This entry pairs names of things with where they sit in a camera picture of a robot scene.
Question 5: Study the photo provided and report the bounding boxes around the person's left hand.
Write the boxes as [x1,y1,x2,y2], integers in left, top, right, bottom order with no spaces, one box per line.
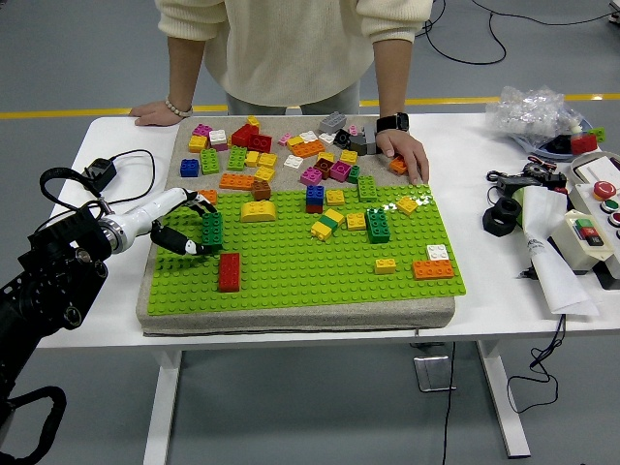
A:
[375,129,431,186]

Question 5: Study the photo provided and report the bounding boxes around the person's right hand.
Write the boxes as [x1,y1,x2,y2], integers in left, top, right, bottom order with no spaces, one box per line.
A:
[128,100,181,128]

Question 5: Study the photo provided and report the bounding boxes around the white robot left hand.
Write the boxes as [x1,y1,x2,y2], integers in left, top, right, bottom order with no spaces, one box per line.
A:
[117,186,220,257]

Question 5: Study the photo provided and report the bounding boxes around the dark green long brick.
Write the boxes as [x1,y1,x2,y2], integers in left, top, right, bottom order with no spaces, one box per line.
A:
[201,211,225,252]
[365,207,391,245]

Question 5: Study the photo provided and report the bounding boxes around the red long brick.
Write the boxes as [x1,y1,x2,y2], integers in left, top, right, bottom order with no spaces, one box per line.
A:
[217,252,242,294]

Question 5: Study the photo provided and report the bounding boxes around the yellow curved brick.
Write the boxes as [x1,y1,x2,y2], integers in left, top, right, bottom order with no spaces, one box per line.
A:
[239,200,277,224]

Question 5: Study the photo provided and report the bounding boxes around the grey long brick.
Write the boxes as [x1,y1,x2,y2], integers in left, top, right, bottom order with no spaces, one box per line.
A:
[361,124,382,155]

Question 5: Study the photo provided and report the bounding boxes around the light grey brick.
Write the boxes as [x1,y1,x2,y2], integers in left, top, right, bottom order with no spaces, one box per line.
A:
[318,112,348,134]

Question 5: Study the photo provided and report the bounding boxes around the large red brick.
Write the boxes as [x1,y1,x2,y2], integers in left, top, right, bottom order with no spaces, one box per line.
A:
[231,123,261,149]

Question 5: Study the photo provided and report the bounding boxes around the green studded baseplate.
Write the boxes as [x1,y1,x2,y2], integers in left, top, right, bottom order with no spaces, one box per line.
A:
[146,183,467,317]

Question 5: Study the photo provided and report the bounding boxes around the black wristwatch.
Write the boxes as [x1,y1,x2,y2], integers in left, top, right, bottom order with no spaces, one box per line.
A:
[375,111,411,134]

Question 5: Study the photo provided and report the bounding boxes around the black power plug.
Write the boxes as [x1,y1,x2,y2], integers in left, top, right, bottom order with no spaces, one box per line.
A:
[81,157,118,188]

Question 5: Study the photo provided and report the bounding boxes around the large black nut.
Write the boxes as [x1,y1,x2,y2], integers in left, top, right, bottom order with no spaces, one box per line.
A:
[481,197,523,237]

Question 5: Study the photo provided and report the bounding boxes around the black power adapter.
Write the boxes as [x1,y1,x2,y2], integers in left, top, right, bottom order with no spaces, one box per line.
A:
[497,173,543,193]

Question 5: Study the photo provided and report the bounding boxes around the green paper piece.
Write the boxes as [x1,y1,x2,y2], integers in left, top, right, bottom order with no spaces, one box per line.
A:
[511,187,529,229]

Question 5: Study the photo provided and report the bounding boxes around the blue plastic dish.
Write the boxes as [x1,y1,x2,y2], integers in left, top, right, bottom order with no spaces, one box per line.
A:
[508,118,606,159]

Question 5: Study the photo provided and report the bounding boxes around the clear plastic bag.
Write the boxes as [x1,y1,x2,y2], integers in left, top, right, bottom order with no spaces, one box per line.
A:
[485,85,585,146]

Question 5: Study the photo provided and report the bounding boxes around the black servo parts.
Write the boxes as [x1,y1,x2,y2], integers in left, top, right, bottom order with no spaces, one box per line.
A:
[522,162,569,195]

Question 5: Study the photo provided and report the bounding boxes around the person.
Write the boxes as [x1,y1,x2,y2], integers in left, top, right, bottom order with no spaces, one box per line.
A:
[154,0,435,117]

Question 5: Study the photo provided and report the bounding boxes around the white button control box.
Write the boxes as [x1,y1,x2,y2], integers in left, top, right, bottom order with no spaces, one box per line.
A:
[567,178,620,280]

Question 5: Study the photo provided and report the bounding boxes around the white flat device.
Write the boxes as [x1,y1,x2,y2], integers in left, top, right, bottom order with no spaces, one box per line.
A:
[570,151,620,188]

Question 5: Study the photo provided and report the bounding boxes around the white paper sheet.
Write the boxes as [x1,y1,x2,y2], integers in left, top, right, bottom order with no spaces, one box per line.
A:
[520,186,602,319]

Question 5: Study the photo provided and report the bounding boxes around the white table leg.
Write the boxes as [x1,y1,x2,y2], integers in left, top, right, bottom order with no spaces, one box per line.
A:
[142,349,183,465]
[475,340,532,459]

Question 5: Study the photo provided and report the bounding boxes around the metal floor plate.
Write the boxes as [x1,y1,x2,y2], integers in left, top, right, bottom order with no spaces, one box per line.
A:
[412,356,457,392]

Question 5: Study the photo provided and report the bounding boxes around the bead bracelet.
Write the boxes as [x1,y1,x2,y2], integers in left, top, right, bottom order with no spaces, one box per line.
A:
[164,95,194,118]

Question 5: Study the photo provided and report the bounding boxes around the black plug cord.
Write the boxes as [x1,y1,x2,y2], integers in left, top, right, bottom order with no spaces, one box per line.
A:
[99,148,157,207]

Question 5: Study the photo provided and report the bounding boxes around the black floor cable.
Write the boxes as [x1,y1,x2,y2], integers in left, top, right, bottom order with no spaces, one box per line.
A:
[416,0,620,67]

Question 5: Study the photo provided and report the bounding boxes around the small white switch box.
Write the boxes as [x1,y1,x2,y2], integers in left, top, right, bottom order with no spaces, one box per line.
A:
[550,208,616,275]

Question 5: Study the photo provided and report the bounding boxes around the thin black hanging cable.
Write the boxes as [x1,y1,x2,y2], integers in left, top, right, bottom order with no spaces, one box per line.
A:
[441,341,457,465]

